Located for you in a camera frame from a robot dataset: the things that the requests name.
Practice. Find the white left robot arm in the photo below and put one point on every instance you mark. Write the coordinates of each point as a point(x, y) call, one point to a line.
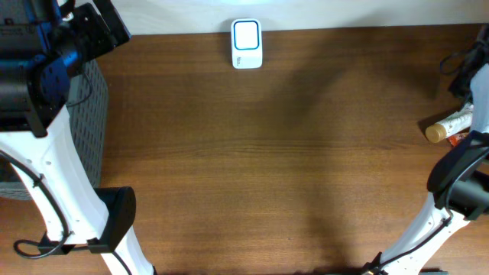
point(44, 45)

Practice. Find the grey plastic basket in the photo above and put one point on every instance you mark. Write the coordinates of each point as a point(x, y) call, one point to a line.
point(89, 122)

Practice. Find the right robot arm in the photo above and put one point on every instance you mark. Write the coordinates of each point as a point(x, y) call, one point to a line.
point(458, 191)

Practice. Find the orange snack bar wrapper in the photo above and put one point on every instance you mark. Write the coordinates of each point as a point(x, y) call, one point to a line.
point(456, 139)

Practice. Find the white cream tube gold cap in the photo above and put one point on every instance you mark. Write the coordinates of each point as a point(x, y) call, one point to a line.
point(450, 125)

